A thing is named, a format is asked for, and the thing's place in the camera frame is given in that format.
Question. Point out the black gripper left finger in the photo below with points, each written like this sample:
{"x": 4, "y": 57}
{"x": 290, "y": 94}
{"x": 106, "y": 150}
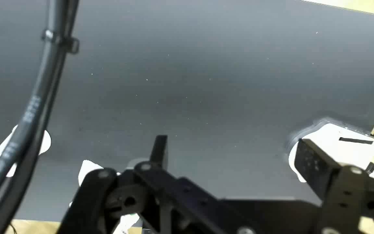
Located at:
{"x": 110, "y": 204}

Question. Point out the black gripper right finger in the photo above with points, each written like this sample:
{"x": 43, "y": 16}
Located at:
{"x": 343, "y": 191}

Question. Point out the white flat piece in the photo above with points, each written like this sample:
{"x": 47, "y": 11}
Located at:
{"x": 47, "y": 142}
{"x": 86, "y": 168}

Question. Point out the white plate with slots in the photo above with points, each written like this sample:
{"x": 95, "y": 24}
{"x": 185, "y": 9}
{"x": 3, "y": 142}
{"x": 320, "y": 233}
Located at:
{"x": 325, "y": 132}

